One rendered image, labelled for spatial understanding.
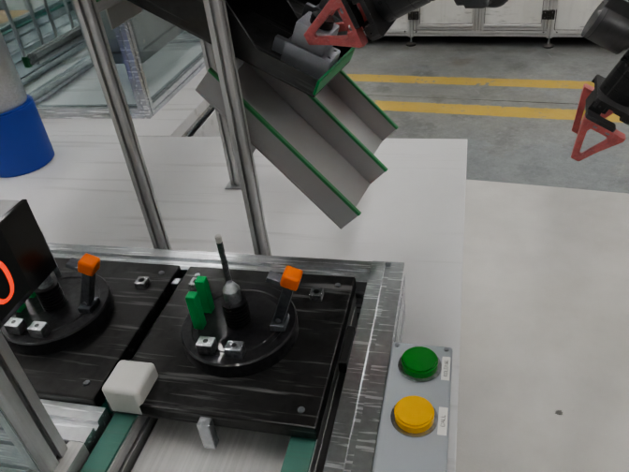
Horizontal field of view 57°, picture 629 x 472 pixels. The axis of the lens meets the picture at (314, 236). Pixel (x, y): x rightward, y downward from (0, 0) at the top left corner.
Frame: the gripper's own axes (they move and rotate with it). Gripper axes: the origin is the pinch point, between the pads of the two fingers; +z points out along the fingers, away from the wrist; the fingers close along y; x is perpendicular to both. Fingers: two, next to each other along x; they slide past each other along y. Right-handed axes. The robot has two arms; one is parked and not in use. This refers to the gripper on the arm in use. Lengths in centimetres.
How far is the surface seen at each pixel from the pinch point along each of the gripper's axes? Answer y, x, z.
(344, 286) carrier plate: 15.8, 28.0, 5.7
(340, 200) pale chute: 5.9, 20.8, 6.1
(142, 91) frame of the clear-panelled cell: -50, 0, 78
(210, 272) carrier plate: 17.4, 20.0, 23.3
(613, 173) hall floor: -194, 143, -4
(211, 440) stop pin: 40, 27, 13
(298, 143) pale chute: -1.6, 13.3, 12.3
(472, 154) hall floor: -203, 116, 56
